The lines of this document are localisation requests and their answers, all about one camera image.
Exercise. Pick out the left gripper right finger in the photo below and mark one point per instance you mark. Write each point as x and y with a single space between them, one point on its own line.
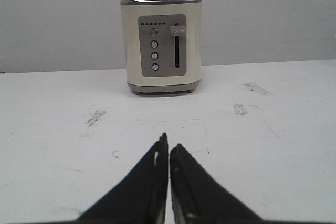
198 198

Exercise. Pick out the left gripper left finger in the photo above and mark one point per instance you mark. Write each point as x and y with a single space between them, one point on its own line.
141 196

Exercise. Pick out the cream two-slot toaster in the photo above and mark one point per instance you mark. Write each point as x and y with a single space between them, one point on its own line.
162 44

